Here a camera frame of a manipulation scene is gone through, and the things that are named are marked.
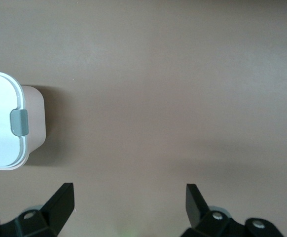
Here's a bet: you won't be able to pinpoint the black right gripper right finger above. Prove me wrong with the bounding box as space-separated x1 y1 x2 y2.
182 183 286 237

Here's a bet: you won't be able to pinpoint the brown table cover mat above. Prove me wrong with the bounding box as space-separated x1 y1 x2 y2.
0 0 287 237

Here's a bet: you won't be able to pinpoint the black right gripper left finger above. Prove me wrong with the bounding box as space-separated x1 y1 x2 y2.
0 182 75 237

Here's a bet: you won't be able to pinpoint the white box lid grey clips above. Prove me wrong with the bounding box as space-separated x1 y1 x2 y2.
0 71 30 171

